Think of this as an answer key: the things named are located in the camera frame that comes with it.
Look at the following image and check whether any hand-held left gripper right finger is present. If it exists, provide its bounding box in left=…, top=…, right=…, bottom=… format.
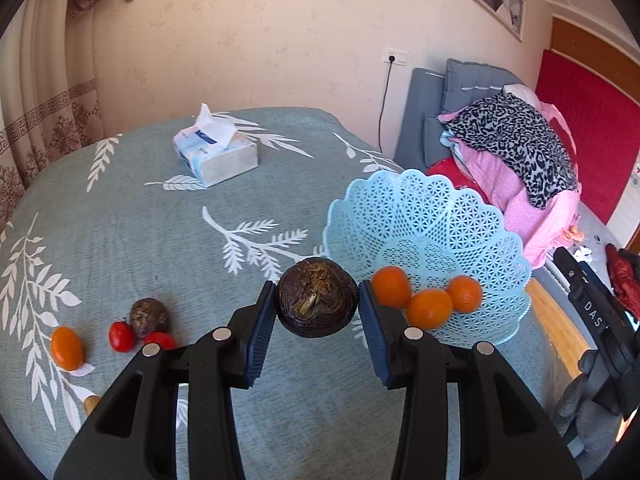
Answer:
left=357, top=280, right=583, bottom=480

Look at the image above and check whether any light blue plastic basket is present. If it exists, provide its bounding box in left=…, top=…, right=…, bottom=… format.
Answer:
left=321, top=169, right=533, bottom=346

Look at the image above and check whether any orange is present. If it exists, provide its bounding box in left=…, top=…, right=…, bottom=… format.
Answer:
left=445, top=276, right=484, bottom=314
left=372, top=266, right=413, bottom=308
left=51, top=326, right=84, bottom=368
left=406, top=288, right=454, bottom=331

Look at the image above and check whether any person's right hand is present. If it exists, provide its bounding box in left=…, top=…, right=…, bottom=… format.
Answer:
left=556, top=347, right=631, bottom=461

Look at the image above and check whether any red patterned cloth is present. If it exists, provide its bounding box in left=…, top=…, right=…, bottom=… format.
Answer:
left=606, top=244, right=640, bottom=321

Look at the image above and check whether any red tomato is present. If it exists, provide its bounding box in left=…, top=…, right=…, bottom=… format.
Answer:
left=109, top=317, right=137, bottom=353
left=143, top=331, right=179, bottom=351

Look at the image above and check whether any grey padded cushion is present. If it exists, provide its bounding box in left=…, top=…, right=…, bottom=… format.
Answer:
left=444, top=58, right=525, bottom=113

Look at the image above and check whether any beige patterned curtain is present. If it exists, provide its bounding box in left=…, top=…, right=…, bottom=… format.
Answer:
left=0, top=0, right=123, bottom=231

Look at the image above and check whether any dark purple passion fruit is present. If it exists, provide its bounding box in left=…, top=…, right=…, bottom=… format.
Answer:
left=129, top=298, right=171, bottom=337
left=277, top=257, right=360, bottom=338

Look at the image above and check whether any black power cable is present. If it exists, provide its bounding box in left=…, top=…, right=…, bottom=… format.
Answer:
left=377, top=62, right=393, bottom=153

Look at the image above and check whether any tissue pack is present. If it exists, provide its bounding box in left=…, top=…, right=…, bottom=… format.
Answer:
left=172, top=102, right=260, bottom=188

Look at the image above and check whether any red padded headboard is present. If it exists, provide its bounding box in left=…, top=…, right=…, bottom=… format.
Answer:
left=535, top=49, right=640, bottom=226

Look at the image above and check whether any leopard print cloth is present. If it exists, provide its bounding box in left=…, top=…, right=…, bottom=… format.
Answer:
left=442, top=92, right=578, bottom=209

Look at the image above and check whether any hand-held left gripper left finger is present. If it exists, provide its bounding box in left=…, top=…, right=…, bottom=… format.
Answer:
left=52, top=280, right=278, bottom=480

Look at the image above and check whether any pile of clothes and cushions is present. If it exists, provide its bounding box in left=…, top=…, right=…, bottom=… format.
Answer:
left=437, top=92, right=583, bottom=268

